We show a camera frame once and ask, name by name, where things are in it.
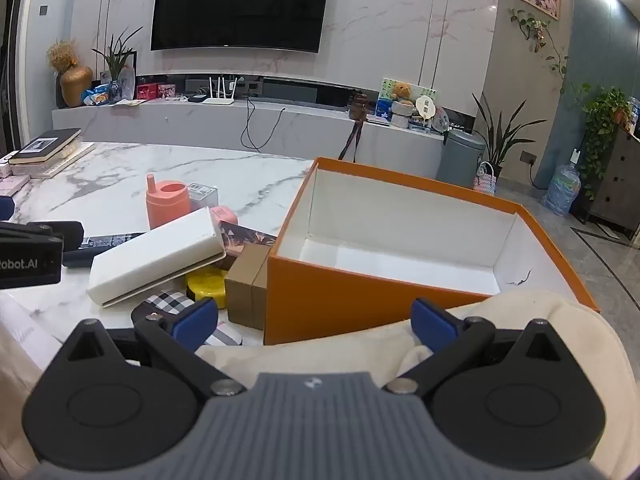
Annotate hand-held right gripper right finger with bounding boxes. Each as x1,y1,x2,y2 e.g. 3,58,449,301
384,298,567,399

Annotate wall television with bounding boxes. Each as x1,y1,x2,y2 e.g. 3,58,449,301
151,0,334,54

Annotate marble television console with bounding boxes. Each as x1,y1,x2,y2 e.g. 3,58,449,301
52,94,451,181

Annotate white router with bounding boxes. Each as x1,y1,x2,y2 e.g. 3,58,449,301
201,75,237,106

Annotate pink plastic bottle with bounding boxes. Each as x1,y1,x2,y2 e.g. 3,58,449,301
146,174,191,231

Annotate white book stack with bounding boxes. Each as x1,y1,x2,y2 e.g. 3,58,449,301
27,142,96,179

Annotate small pink case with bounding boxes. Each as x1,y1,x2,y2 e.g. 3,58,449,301
210,205,240,227

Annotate orange cardboard box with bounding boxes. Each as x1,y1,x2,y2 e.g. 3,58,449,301
263,156,601,346

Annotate potted ivy plant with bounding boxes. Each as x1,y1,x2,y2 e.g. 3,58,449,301
581,86,632,197

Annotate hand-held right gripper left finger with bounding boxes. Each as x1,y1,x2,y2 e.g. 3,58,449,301
62,297,247,400

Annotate green picture board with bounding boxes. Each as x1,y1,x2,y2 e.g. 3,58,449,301
379,78,439,113

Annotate brown cardboard box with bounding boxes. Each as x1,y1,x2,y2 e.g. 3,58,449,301
225,245,273,331

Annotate black remote control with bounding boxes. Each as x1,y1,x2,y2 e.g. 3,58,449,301
80,232,147,252

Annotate clear plastic box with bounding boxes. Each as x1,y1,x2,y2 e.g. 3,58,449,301
189,183,219,211

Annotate cream cloth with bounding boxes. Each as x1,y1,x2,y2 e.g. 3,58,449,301
196,289,640,480

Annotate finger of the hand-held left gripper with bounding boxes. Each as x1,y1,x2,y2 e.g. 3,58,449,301
62,248,99,268

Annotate wall vine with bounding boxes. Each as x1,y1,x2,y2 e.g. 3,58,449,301
509,7,571,94

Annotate long-leaf potted plant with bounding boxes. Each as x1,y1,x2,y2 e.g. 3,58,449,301
471,92,549,177

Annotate grey trash bin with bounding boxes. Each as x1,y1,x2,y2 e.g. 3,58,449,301
437,129,487,189

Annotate snack packets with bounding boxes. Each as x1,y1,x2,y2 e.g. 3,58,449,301
81,86,112,106

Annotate pink flat box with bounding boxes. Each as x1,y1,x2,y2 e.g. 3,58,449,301
0,175,32,197

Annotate woven basket bag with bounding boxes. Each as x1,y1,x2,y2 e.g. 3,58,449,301
472,161,499,196

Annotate large water jug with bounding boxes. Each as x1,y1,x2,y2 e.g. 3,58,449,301
542,163,584,217

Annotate teddy bear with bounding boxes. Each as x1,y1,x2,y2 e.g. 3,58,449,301
390,82,416,107

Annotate plaid pouch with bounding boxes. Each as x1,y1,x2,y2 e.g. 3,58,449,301
131,290,243,348

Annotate dried flower bunch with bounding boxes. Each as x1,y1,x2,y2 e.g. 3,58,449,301
47,40,79,74

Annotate brown camera bag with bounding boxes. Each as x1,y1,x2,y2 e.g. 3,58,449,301
338,91,371,161

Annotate yellow round tin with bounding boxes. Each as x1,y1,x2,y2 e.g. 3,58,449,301
186,267,230,309

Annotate dark patterned box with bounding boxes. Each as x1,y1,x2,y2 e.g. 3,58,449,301
218,220,277,260

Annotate gold vase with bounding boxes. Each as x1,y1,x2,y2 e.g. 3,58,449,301
60,65,94,108

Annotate black cable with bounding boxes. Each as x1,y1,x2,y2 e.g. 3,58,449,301
241,97,287,151

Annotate black book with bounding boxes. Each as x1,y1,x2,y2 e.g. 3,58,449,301
10,128,82,165

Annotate white rectangular case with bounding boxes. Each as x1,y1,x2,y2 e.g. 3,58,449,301
87,206,227,307

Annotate green potted plant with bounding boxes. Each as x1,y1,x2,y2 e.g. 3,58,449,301
91,27,144,104

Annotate grey drawer cabinet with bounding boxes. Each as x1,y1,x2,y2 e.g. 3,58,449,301
584,126,640,242

